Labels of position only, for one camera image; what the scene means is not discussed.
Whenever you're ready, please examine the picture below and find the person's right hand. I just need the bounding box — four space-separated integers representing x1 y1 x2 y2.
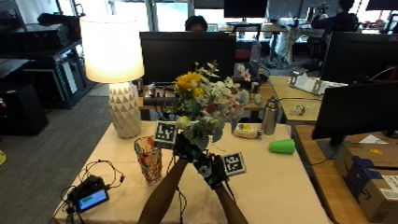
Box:
193 151 229 190

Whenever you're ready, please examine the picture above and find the person's left hand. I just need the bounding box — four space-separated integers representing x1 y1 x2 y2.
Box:
172 133 202 163

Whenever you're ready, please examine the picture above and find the mixed flower bouquet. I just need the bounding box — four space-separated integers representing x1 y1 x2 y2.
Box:
164 61 254 151

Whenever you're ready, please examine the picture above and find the white marker cube left glove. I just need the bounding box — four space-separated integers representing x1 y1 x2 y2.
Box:
153 120 180 150

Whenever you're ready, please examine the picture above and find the white marker cube glove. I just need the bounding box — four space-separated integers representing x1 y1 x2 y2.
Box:
153 120 180 150
221 151 248 177

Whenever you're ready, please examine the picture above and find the white marker cube right glove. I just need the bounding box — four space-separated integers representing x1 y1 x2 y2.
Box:
221 151 248 177

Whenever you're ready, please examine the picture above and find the patterned glass vase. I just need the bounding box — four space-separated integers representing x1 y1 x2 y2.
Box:
133 135 164 184

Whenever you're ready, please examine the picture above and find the yellow and white packet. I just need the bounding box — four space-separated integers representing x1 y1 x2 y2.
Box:
233 123 264 139

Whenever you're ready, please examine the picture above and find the green plastic cup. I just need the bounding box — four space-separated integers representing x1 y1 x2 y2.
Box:
268 138 297 155

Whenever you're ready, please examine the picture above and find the steel water bottle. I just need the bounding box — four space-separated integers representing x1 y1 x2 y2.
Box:
261 96 282 136

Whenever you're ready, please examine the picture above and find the black computer monitor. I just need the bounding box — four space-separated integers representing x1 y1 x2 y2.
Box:
140 31 237 86
320 31 398 86

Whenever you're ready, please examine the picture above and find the small device with lit screen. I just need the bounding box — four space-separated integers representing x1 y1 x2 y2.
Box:
67 175 112 215

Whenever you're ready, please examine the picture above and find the white table lamp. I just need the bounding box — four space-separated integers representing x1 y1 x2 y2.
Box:
79 15 145 140

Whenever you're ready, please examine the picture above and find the large black monitor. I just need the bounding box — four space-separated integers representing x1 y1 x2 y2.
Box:
312 81 398 160

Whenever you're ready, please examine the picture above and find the black box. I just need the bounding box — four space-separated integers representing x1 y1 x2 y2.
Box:
0 81 49 136

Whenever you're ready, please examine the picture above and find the black shelf unit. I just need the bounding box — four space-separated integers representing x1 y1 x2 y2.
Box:
0 12 97 110

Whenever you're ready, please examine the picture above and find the cardboard box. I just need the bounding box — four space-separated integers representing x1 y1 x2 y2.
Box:
333 142 398 224

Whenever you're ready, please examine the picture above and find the black cable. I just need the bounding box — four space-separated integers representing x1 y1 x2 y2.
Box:
48 159 127 224

